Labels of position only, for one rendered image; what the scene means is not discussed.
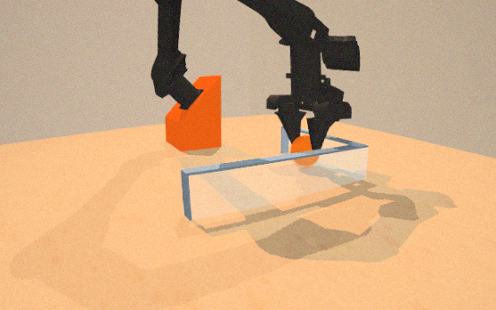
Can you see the clear low corner walls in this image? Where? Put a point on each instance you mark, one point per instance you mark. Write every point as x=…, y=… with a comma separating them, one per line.
x=235, y=190

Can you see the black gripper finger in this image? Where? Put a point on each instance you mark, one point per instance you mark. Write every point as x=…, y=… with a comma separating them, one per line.
x=318, y=129
x=291, y=122

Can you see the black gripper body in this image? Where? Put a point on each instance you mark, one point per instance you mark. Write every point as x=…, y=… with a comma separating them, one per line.
x=306, y=88

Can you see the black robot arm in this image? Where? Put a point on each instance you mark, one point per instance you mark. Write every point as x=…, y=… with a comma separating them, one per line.
x=292, y=21

